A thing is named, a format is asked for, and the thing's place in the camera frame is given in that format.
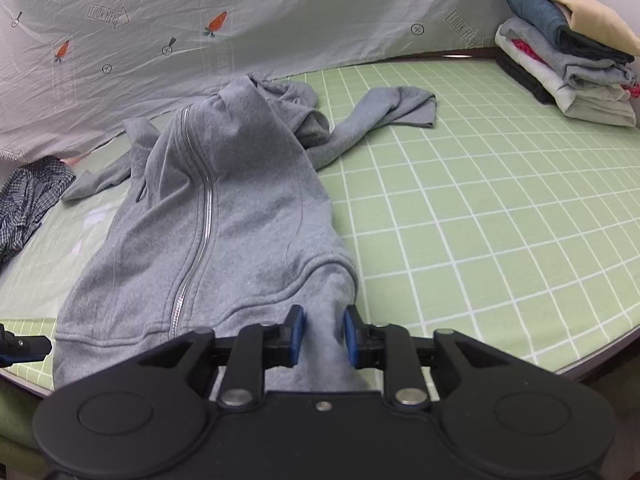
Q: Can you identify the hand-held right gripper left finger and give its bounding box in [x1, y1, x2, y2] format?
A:
[137, 305, 306, 408]

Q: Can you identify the blue folded garment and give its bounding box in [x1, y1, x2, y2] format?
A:
[504, 0, 636, 66]

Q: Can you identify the beige folded garment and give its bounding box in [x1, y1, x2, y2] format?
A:
[520, 0, 640, 57]

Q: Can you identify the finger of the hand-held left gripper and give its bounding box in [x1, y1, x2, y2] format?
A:
[0, 324, 53, 367]

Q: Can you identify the black folded garment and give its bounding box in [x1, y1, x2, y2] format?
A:
[496, 52, 556, 106]

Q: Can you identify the stack of folded clothes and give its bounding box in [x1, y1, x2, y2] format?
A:
[496, 35, 638, 128]

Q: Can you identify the dark checked shirt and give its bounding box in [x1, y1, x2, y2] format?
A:
[0, 156, 77, 267]

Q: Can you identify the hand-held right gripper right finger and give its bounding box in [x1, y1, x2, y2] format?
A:
[343, 305, 506, 407]

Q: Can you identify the grey carrot print curtain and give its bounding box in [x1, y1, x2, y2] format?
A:
[0, 0, 576, 167]

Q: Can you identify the grey zip hoodie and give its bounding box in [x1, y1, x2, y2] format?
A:
[52, 74, 438, 393]

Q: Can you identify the grey folded garment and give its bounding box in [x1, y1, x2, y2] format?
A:
[495, 17, 638, 88]

